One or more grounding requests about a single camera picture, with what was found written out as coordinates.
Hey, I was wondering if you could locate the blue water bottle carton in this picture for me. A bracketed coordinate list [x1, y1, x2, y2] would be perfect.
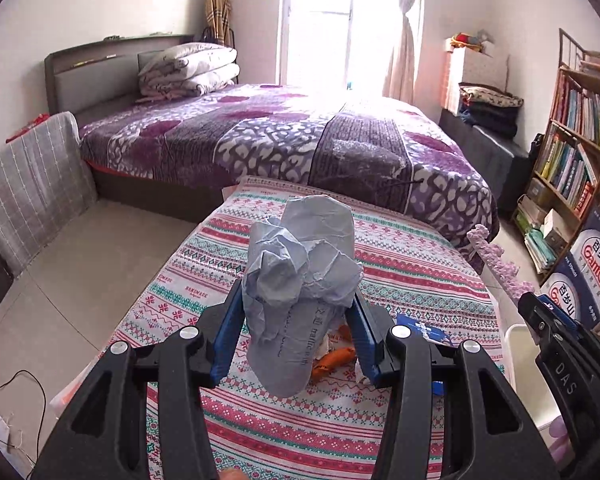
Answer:
[570, 205, 600, 321]
[540, 260, 600, 326]

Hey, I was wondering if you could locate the pale curtain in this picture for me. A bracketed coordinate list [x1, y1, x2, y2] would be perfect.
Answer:
[382, 0, 426, 103]

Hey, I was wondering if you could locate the bright window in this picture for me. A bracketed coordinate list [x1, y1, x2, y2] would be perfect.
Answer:
[280, 0, 401, 88]

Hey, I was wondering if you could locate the patterned striped tablecloth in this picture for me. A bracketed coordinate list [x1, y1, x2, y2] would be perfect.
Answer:
[50, 176, 503, 480]

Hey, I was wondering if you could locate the grey striped cloth cover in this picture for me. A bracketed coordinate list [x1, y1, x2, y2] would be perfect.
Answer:
[0, 111, 98, 276]

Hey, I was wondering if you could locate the blue carton box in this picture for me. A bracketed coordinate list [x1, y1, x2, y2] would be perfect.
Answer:
[395, 314, 455, 350]

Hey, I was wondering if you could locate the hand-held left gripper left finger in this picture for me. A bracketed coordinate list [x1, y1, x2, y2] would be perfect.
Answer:
[30, 277, 246, 480]

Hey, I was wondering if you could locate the red yellow plush toy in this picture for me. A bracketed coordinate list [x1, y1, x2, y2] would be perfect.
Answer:
[447, 30, 501, 56]

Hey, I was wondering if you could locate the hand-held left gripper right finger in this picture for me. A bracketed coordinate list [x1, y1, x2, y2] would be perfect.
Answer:
[346, 290, 551, 480]

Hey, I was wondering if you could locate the stack of green books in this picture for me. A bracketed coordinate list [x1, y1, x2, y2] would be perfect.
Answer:
[522, 227, 558, 273]

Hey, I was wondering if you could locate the stack of folded clothes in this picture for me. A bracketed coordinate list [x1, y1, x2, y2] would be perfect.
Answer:
[457, 82, 525, 138]

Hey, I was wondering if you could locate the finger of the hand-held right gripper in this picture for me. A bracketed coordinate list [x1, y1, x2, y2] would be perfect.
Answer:
[517, 291, 581, 346]

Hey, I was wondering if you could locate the black floor cable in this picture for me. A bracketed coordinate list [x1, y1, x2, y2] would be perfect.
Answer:
[0, 370, 48, 461]

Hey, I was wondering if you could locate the white patterned storage box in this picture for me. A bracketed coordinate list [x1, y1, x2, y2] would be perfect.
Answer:
[442, 37, 511, 113]

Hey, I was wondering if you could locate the folded floral quilt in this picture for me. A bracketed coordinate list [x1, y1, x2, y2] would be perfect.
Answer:
[137, 42, 241, 103]

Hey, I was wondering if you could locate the lavender slipper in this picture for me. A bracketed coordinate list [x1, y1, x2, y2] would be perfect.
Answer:
[550, 417, 573, 463]

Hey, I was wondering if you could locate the black ottoman bench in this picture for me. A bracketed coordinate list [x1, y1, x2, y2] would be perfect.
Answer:
[439, 109, 531, 213]

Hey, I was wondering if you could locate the wooden bookshelf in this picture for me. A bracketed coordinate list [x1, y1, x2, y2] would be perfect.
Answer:
[512, 29, 600, 286]

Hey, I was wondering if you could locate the bed with purple bedspread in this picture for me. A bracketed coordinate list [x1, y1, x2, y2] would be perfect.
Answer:
[77, 82, 501, 261]

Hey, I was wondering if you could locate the red cloth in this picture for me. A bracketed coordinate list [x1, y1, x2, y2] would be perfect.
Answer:
[5, 114, 51, 143]

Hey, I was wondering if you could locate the pink knitted strip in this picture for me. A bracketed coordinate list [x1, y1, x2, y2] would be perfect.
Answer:
[466, 226, 536, 303]

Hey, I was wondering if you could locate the orange snack wrapper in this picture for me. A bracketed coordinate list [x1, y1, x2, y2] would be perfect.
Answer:
[311, 325, 358, 381]

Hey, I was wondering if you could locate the grey plastic bag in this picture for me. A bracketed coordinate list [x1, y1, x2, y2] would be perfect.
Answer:
[242, 194, 365, 400]

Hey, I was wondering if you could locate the row of colourful books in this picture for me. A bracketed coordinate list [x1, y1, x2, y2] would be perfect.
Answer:
[535, 62, 600, 211]

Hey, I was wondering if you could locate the white trash bin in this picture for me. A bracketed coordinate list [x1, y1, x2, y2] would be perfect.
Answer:
[504, 324, 563, 431]

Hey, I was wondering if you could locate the clear bubble wrap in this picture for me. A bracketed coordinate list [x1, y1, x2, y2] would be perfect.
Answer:
[330, 137, 406, 186]

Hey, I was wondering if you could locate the grey bed headboard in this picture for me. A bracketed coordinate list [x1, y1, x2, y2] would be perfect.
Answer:
[44, 35, 196, 116]

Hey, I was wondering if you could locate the small white green box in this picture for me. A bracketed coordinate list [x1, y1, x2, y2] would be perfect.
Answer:
[542, 208, 578, 256]

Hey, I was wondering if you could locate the plaid coat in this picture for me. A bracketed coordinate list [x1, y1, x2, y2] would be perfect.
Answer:
[202, 0, 236, 48]

